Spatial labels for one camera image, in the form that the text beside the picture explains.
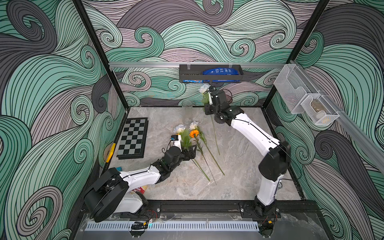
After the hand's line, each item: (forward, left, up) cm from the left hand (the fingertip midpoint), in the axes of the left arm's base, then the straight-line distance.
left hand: (191, 145), depth 83 cm
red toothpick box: (-20, +28, -11) cm, 37 cm away
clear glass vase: (+32, +3, -7) cm, 33 cm away
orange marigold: (+14, -2, -9) cm, 17 cm away
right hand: (+20, -11, +13) cm, 26 cm away
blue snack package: (+40, -18, +22) cm, 50 cm away
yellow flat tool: (+1, +51, -12) cm, 53 cm away
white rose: (+25, -7, +20) cm, 33 cm away
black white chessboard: (+8, +38, -10) cm, 40 cm away
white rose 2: (+21, -2, -9) cm, 23 cm away
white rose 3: (+10, +4, -12) cm, 16 cm away
